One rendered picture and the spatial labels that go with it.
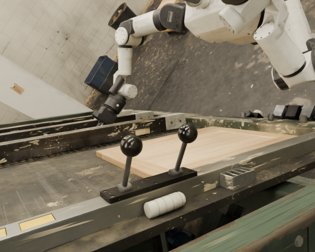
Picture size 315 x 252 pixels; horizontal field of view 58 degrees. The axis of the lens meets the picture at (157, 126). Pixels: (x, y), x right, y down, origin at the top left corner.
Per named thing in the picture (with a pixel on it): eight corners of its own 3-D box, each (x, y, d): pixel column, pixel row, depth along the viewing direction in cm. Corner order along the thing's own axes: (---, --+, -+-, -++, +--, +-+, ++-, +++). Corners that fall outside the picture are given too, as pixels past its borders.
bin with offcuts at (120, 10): (156, 24, 527) (129, -1, 495) (141, 47, 524) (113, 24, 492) (144, 26, 572) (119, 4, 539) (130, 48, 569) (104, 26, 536)
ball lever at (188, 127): (186, 180, 60) (204, 129, 52) (172, 185, 58) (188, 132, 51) (176, 169, 62) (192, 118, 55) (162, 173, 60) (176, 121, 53)
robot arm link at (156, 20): (166, 8, 125) (192, -1, 117) (171, 28, 128) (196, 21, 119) (150, 10, 117) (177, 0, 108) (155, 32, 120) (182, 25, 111)
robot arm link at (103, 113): (108, 128, 144) (121, 109, 147) (116, 130, 136) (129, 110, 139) (88, 114, 138) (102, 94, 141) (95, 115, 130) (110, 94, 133)
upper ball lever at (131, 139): (136, 197, 54) (148, 141, 46) (118, 203, 52) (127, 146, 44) (127, 183, 56) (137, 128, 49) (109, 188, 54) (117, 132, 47)
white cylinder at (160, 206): (152, 221, 50) (187, 207, 54) (150, 205, 50) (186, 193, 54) (143, 215, 52) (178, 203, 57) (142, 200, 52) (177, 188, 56)
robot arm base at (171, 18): (180, 30, 127) (177, 2, 123) (206, 26, 120) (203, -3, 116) (161, 35, 117) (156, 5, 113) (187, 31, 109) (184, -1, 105)
